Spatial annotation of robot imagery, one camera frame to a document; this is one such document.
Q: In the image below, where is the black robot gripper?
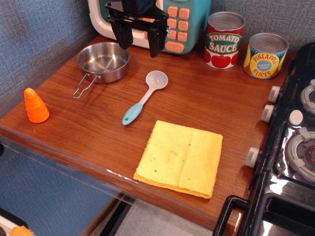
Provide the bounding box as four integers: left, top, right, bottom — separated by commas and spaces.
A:
105, 0, 169, 58

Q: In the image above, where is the yellow towel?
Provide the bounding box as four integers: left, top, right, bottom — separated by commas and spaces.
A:
133, 120, 223, 199

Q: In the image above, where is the orange cloth at corner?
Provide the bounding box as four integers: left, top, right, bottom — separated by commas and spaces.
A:
9, 226, 35, 236

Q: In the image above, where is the small steel pan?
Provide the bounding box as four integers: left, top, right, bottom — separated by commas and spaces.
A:
72, 42, 131, 99

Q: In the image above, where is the teal toy microwave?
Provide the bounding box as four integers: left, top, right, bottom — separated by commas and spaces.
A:
88, 0, 211, 55

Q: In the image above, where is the tomato sauce can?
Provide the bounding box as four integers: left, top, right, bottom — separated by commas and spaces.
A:
204, 11, 246, 69

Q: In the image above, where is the pineapple slices can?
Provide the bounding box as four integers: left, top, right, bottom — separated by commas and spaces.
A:
243, 32, 289, 80

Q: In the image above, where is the orange toy carrot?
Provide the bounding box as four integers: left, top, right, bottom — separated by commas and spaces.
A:
24, 88, 50, 123

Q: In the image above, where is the white upper stove knob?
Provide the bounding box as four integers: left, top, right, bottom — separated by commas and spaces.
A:
268, 86, 281, 103

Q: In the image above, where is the white stove knob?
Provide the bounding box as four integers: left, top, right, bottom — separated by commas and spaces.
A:
268, 86, 281, 103
245, 147, 260, 168
261, 105, 274, 123

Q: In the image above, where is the white middle stove knob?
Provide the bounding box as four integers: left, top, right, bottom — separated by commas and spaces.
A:
261, 105, 274, 123

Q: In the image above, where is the white lower stove knob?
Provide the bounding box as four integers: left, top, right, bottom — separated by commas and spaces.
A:
245, 147, 260, 168

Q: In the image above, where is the black toy stove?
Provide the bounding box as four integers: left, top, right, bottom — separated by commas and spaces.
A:
213, 43, 315, 236

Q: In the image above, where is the white spoon teal handle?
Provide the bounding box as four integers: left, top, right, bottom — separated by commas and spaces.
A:
122, 70, 168, 125

